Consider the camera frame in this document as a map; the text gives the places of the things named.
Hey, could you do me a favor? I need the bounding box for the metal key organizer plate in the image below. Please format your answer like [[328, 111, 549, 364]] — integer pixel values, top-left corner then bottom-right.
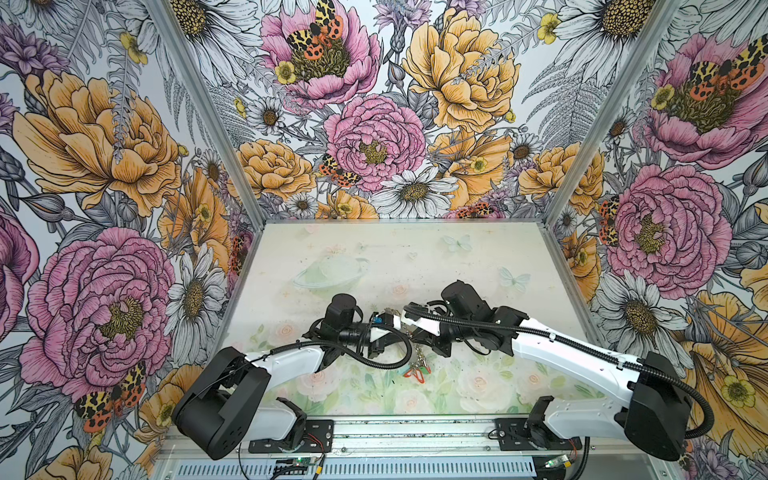
[[384, 308, 431, 376]]

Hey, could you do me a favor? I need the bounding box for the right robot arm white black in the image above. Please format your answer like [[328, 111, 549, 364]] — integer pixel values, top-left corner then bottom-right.
[[404, 280, 715, 461]]

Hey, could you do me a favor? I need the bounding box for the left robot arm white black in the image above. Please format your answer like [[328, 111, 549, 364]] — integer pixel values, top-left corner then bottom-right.
[[171, 294, 413, 460]]

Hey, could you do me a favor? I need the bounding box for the red key tag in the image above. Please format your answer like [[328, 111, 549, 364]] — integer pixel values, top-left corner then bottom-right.
[[403, 366, 431, 384]]

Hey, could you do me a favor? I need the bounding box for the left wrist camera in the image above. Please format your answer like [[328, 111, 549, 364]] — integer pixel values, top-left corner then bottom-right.
[[368, 313, 401, 343]]

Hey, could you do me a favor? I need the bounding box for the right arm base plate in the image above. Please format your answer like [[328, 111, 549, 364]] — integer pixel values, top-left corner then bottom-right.
[[489, 417, 582, 451]]

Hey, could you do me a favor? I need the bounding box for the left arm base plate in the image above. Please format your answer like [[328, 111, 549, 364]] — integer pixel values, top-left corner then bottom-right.
[[247, 419, 335, 454]]

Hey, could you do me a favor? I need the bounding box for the aluminium front rail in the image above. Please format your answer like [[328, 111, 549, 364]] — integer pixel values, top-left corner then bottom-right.
[[155, 413, 667, 460]]

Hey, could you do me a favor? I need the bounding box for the white vented cable duct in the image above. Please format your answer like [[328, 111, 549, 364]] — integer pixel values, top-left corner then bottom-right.
[[168, 456, 537, 479]]

